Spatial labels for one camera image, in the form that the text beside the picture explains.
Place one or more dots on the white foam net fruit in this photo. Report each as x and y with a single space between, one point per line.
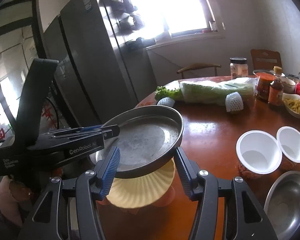
233 102
165 101

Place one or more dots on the steel pan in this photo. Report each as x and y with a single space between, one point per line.
145 140

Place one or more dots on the small steel bowl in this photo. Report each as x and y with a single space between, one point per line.
260 71

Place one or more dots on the person's left hand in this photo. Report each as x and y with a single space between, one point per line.
10 190

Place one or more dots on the bright window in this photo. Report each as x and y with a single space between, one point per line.
177 5

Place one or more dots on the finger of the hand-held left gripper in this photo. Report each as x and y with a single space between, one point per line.
91 128
112 132

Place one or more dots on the black-lidded glass jar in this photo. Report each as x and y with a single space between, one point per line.
238 68

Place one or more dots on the orange plastic bowl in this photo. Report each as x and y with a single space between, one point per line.
168 196

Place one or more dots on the white paper bowl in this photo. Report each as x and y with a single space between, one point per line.
292 142
257 150

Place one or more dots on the white ceramic bowl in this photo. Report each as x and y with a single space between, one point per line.
290 85

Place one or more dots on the wooden chair back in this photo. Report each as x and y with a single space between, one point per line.
265 60

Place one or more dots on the green leafy vegetable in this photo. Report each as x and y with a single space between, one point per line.
167 92

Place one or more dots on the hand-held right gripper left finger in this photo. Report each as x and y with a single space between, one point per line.
110 172

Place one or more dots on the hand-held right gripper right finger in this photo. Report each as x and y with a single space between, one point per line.
183 175

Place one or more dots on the dark grey refrigerator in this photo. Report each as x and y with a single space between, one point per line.
90 55

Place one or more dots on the wrapped napa cabbage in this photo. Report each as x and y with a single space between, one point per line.
205 91

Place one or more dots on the white dish with food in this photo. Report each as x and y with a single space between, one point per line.
297 105

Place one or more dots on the yellow shell-shaped plate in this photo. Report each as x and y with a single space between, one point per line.
140 192

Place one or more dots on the red-lidded sauce jar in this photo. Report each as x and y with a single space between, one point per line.
262 87

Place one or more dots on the large steel bowl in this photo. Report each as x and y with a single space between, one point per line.
290 200

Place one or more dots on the black framed glass door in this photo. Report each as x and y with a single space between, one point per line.
15 55

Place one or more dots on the brown sauce bottle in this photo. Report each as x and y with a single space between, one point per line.
276 92

